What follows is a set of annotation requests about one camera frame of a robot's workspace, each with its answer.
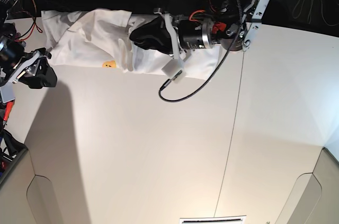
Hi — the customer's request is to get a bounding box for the orange handled tool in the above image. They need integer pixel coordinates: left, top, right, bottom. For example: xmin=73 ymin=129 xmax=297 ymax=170
xmin=3 ymin=100 xmax=15 ymax=128

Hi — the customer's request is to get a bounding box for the white vent grille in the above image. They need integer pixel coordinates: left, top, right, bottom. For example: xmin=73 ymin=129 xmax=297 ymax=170
xmin=179 ymin=216 xmax=246 ymax=224

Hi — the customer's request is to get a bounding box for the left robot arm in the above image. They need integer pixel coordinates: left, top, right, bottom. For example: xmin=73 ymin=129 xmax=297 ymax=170
xmin=129 ymin=0 xmax=270 ymax=56

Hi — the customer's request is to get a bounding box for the white printed t-shirt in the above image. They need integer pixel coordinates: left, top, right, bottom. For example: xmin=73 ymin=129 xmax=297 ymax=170
xmin=41 ymin=8 xmax=220 ymax=79

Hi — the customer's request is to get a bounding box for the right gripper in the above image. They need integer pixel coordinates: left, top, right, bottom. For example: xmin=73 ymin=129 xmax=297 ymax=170
xmin=1 ymin=48 xmax=58 ymax=89

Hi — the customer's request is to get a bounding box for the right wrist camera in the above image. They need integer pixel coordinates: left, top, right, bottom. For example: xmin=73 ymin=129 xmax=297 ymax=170
xmin=0 ymin=82 xmax=15 ymax=104

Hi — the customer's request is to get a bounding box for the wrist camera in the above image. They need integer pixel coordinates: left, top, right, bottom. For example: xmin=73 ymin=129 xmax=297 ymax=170
xmin=162 ymin=59 xmax=186 ymax=84
xmin=0 ymin=82 xmax=15 ymax=104

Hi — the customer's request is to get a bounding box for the right braided black cable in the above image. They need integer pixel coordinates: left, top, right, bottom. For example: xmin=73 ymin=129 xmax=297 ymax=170
xmin=158 ymin=0 xmax=247 ymax=103

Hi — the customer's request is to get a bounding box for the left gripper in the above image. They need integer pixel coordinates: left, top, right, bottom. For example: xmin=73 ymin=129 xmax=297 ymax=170
xmin=129 ymin=8 xmax=191 ymax=62

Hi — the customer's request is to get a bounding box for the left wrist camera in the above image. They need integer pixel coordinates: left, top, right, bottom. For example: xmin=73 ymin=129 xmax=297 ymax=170
xmin=162 ymin=59 xmax=186 ymax=84

